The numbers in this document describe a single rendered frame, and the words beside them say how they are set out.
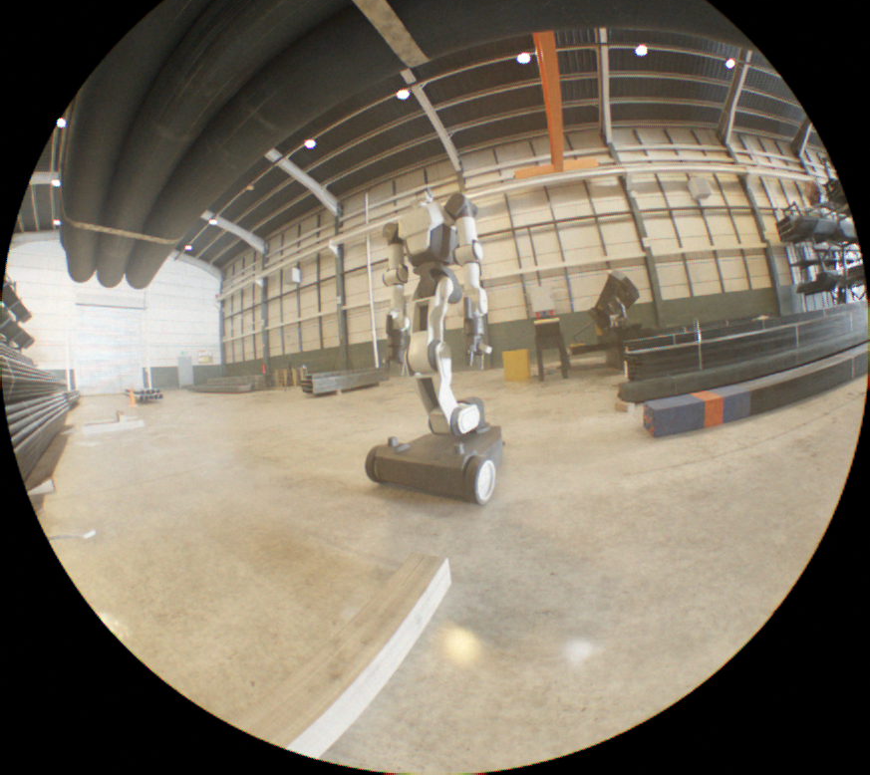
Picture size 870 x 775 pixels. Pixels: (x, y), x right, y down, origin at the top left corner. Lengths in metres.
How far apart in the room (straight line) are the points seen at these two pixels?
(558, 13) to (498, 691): 1.04
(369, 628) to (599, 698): 0.44
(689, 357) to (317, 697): 3.11
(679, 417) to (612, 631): 1.34
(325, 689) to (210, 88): 0.92
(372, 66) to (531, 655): 1.04
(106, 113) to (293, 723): 0.95
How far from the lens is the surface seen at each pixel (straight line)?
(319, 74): 0.50
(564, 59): 10.96
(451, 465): 1.12
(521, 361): 5.32
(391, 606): 0.68
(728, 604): 0.84
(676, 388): 2.74
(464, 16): 0.46
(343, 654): 0.62
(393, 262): 1.57
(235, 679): 0.78
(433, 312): 1.27
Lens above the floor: 0.60
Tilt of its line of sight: 3 degrees up
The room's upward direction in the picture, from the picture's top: 6 degrees counter-clockwise
